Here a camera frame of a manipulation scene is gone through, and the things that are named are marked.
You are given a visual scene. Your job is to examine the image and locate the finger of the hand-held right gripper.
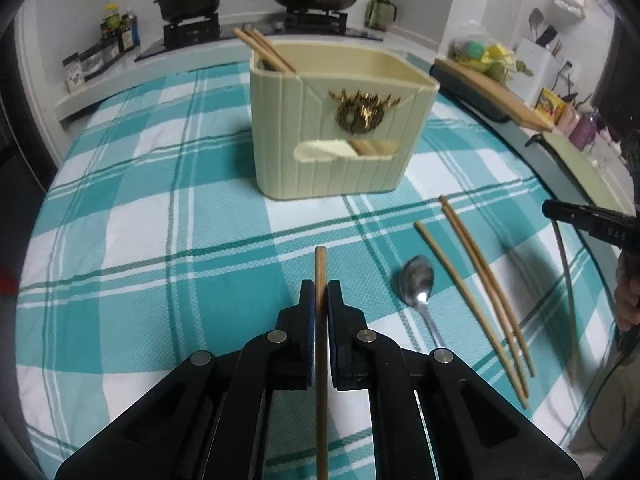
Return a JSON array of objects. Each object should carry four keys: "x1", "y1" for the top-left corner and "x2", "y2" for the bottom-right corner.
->
[{"x1": 542, "y1": 199, "x2": 640, "y2": 252}]

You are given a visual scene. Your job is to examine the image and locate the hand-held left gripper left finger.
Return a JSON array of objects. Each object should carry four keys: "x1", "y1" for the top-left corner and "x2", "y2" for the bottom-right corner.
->
[{"x1": 54, "y1": 280, "x2": 318, "y2": 480}]

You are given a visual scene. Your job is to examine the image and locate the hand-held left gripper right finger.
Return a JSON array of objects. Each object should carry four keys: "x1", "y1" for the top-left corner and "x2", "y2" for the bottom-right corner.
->
[{"x1": 326, "y1": 280, "x2": 586, "y2": 480}]

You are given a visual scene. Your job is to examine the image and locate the wooden chopstick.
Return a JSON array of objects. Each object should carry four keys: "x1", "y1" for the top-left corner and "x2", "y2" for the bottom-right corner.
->
[
  {"x1": 232, "y1": 27, "x2": 283, "y2": 73},
  {"x1": 439, "y1": 195, "x2": 535, "y2": 377},
  {"x1": 414, "y1": 220, "x2": 529, "y2": 409},
  {"x1": 244, "y1": 26, "x2": 297, "y2": 74},
  {"x1": 439, "y1": 203, "x2": 527, "y2": 398},
  {"x1": 314, "y1": 245, "x2": 330, "y2": 480}
]

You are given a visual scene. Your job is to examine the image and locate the cream utensil holder box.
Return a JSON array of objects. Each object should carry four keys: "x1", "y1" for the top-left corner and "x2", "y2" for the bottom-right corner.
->
[{"x1": 248, "y1": 51, "x2": 441, "y2": 201}]

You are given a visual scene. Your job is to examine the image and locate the person's right hand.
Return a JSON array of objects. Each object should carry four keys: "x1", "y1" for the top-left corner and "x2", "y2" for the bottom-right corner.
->
[{"x1": 615, "y1": 251, "x2": 640, "y2": 332}]

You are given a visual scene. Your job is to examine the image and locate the green cutting board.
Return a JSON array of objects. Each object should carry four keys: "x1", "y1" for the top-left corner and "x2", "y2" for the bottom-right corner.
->
[{"x1": 542, "y1": 132, "x2": 635, "y2": 217}]

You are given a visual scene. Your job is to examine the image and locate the clear drinking glass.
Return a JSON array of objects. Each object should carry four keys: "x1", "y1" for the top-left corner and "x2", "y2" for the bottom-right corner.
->
[{"x1": 592, "y1": 144, "x2": 616, "y2": 172}]

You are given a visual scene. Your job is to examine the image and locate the garlic bulbs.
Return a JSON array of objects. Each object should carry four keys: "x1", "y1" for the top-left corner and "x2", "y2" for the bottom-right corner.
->
[{"x1": 599, "y1": 126, "x2": 624, "y2": 157}]

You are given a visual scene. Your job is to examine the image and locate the metal spoon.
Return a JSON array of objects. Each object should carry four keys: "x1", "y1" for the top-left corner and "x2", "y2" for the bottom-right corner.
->
[{"x1": 399, "y1": 254, "x2": 448, "y2": 350}]

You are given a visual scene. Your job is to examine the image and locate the purple bottle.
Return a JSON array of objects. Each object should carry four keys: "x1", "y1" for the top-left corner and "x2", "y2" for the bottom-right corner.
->
[{"x1": 569, "y1": 107, "x2": 601, "y2": 151}]

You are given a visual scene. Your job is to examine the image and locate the pink cup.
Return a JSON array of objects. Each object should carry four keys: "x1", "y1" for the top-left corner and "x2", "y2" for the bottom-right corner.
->
[{"x1": 557, "y1": 104, "x2": 581, "y2": 136}]

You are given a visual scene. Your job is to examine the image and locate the yellow printed mug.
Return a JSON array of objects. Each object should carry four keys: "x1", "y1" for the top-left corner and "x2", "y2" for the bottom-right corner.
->
[{"x1": 534, "y1": 88, "x2": 566, "y2": 124}]

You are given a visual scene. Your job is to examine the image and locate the wooden cutting board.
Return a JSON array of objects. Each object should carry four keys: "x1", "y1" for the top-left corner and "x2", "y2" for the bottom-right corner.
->
[{"x1": 433, "y1": 57, "x2": 557, "y2": 131}]

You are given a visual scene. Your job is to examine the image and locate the white knife block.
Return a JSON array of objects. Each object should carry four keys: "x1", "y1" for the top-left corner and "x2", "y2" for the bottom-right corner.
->
[{"x1": 514, "y1": 37, "x2": 559, "y2": 102}]

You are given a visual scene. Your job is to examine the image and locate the teal plaid tablecloth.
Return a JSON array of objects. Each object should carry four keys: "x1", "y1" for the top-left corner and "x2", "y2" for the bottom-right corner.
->
[{"x1": 15, "y1": 60, "x2": 622, "y2": 480}]

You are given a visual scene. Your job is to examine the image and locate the black baking tray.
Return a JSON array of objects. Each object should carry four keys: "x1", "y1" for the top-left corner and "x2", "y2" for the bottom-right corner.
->
[{"x1": 429, "y1": 64, "x2": 517, "y2": 122}]

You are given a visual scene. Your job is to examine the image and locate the clear plastic bag yellow contents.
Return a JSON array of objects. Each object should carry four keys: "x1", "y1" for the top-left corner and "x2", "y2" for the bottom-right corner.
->
[{"x1": 447, "y1": 22, "x2": 532, "y2": 82}]

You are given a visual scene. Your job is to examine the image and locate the grey spatula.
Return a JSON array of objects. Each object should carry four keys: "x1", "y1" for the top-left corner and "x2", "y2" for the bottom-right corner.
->
[{"x1": 528, "y1": 7, "x2": 546, "y2": 42}]

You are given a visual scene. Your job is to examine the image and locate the green water jug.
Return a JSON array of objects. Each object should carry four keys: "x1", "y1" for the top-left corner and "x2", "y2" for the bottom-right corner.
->
[{"x1": 367, "y1": 0, "x2": 399, "y2": 31}]

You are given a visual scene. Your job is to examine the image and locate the black gas stove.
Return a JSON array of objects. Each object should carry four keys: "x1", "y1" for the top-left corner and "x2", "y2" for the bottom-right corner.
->
[{"x1": 134, "y1": 9, "x2": 387, "y2": 64}]

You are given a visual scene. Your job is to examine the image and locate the row of spice jars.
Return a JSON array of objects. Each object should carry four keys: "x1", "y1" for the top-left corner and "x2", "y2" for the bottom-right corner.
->
[{"x1": 80, "y1": 40, "x2": 121, "y2": 79}]

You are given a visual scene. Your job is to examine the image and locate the dark sauce bottle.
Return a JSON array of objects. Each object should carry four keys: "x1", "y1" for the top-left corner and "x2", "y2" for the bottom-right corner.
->
[{"x1": 119, "y1": 8, "x2": 141, "y2": 54}]

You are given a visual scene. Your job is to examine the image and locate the white label spice jar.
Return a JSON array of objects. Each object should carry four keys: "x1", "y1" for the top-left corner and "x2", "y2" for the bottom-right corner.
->
[{"x1": 63, "y1": 52, "x2": 87, "y2": 93}]

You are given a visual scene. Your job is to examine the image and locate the black clay pot red lid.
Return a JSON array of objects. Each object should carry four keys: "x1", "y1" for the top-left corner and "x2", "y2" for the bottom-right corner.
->
[{"x1": 153, "y1": 0, "x2": 227, "y2": 22}]

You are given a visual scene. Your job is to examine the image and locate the black cable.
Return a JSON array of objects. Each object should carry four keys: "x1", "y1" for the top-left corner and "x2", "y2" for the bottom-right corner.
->
[{"x1": 587, "y1": 332, "x2": 640, "y2": 456}]

